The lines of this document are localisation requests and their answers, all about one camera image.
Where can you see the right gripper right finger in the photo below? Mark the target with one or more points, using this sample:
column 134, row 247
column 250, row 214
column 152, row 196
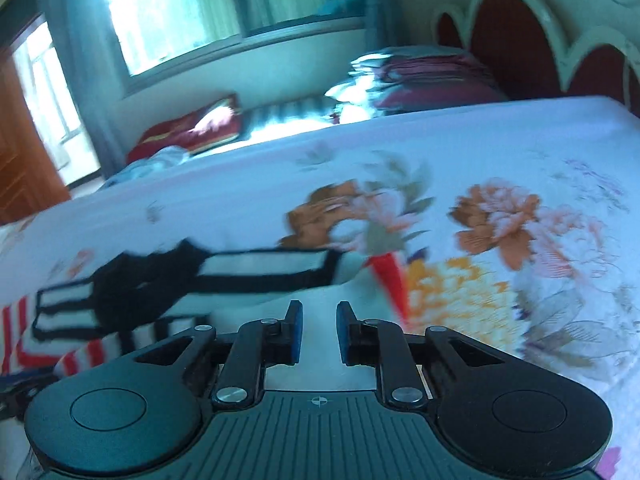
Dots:
column 383, row 346

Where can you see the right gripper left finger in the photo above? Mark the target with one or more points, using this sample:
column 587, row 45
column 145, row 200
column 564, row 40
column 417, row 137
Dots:
column 246, row 355

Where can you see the striped knit child sweater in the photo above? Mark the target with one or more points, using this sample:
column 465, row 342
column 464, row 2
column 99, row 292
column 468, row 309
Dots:
column 137, row 300

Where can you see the floral white bed sheet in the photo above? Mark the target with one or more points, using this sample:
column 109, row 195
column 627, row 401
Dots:
column 514, row 223

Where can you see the light blue cloth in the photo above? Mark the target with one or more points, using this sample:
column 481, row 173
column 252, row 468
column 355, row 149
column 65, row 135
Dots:
column 166, row 158

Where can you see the red folded blanket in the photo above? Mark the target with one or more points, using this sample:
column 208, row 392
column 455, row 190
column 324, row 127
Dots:
column 213, row 125

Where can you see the striped small mattress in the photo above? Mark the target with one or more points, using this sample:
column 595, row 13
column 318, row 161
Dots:
column 277, row 121

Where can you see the stack of folded bedding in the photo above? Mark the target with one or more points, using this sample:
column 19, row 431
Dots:
column 398, row 80

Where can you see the brown wooden door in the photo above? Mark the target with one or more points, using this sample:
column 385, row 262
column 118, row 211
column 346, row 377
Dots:
column 29, row 182

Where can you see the right blue-grey curtain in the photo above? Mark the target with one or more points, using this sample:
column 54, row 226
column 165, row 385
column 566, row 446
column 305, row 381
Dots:
column 383, row 23

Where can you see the blue-grey curtain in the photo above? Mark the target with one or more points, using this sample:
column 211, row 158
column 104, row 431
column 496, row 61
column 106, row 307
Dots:
column 81, row 34
column 383, row 23

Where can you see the red heart-shaped headboard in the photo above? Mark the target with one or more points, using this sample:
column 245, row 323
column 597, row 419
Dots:
column 525, row 47

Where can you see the large window with blinds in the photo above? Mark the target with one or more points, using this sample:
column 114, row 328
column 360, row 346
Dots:
column 156, row 36

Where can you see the left blue-grey curtain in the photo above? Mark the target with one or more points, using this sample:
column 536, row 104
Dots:
column 81, row 34

